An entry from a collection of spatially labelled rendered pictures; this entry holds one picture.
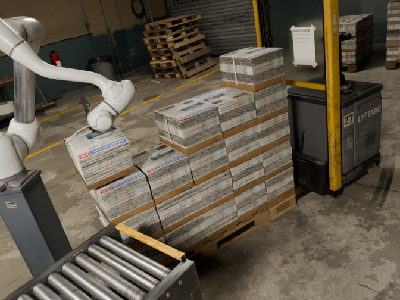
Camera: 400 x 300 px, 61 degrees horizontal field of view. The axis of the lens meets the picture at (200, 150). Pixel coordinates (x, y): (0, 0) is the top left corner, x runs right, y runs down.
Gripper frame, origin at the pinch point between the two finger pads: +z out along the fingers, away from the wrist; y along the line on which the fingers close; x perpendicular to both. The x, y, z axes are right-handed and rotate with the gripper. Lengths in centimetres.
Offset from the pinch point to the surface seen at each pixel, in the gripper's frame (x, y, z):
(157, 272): -9, 53, -88
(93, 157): -6.9, 19.9, -19.9
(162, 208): 24, 68, -13
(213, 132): 70, 33, -16
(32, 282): -51, 50, -57
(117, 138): 9.2, 15.9, -16.0
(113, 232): -14, 50, -48
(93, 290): -32, 52, -79
